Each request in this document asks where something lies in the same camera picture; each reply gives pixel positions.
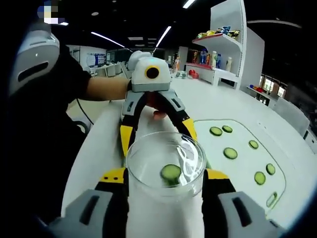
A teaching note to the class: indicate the white chest-worn device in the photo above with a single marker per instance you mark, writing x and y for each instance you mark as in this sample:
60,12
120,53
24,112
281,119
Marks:
34,54

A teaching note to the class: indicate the row of drink bottles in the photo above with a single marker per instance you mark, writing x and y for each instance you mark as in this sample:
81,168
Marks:
214,60

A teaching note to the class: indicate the long ceiling light strip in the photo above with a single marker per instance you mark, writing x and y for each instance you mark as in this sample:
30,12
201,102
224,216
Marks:
163,36
107,39

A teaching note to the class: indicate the person's left hand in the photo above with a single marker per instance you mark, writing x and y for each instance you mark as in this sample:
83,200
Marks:
158,114

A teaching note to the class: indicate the low white cabinet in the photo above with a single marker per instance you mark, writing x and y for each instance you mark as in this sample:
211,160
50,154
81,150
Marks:
262,98

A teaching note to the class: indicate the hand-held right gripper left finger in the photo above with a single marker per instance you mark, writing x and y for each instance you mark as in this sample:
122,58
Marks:
109,198

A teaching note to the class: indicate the clear glass petri dish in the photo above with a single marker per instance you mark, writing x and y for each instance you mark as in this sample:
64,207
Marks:
148,189

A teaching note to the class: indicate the white display shelf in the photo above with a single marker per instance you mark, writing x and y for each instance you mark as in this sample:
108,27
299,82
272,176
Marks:
250,49

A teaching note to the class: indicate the pile of snack packets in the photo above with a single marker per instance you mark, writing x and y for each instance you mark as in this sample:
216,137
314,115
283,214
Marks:
220,32

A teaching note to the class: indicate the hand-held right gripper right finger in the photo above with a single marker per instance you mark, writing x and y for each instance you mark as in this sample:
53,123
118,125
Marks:
218,198

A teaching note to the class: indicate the white green-rimmed cutting board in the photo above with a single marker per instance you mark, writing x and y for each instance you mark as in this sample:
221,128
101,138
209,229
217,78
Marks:
242,168

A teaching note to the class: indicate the person's dark clothed body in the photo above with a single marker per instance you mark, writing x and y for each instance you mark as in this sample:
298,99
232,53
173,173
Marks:
37,148

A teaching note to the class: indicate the clear glass bowl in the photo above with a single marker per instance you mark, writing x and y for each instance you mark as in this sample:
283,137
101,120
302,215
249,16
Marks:
138,148

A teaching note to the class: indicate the single round cucumber piece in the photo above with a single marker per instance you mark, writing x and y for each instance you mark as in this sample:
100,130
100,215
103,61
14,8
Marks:
171,171

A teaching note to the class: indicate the group of cucumber slices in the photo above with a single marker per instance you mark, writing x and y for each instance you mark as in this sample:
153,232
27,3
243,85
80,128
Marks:
230,153

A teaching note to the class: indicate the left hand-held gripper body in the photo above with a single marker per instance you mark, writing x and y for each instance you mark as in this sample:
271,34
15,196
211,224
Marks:
138,81

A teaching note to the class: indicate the patterned bowl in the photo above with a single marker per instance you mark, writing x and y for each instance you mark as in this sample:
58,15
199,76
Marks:
181,74

